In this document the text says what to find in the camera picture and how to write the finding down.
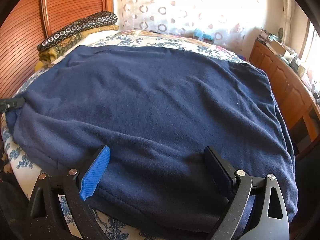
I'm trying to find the blue floral white bedsheet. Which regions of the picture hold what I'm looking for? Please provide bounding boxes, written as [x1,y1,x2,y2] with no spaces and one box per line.
[0,29,249,240]

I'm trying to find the cardboard box on sideboard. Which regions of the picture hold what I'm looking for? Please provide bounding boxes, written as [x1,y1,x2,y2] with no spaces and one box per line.
[270,40,286,56]

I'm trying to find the long wooden sideboard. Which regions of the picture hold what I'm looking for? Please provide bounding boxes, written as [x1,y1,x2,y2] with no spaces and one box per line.
[249,39,319,154]

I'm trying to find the wooden louvred wardrobe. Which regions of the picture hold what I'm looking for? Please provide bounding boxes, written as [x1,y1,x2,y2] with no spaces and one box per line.
[1,0,113,98]

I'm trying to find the turquoise item by curtain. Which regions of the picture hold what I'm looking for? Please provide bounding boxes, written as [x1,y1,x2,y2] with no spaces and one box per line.
[193,29,215,44]

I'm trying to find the navy blue fleece garment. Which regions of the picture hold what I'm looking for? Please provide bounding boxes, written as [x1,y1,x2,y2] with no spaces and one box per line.
[5,44,299,235]

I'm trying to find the black circle-patterned folded cloth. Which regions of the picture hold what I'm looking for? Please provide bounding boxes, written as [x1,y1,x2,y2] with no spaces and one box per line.
[37,11,118,52]

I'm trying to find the sheer circle-patterned curtain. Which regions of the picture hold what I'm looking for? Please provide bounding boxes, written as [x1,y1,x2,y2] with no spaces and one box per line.
[118,0,263,42]

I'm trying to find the colourful floral navy-edged blanket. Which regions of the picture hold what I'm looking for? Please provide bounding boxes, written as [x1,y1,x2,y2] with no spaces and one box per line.
[117,30,247,63]

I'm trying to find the yellow patterned folded cloth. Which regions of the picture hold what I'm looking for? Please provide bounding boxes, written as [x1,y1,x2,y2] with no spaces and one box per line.
[35,24,119,71]

